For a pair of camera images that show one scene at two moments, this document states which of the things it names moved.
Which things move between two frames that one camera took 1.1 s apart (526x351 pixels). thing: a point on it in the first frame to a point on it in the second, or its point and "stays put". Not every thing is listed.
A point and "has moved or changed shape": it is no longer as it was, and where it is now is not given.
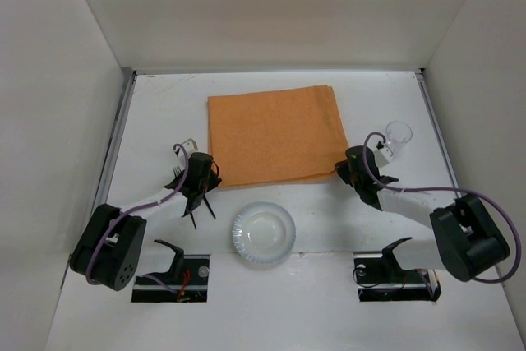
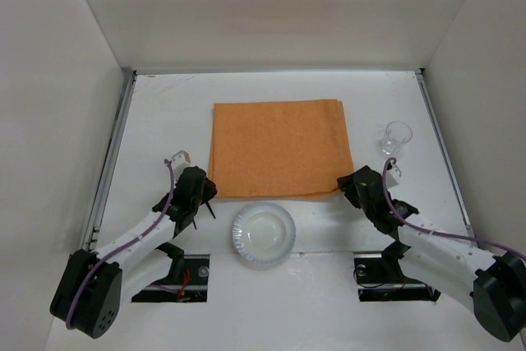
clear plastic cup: (398, 136) stays put
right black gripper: (367, 186) to (351, 186)
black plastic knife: (209, 206) stays put
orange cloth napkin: (270, 136) has moved or changed shape
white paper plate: (264, 233) stays put
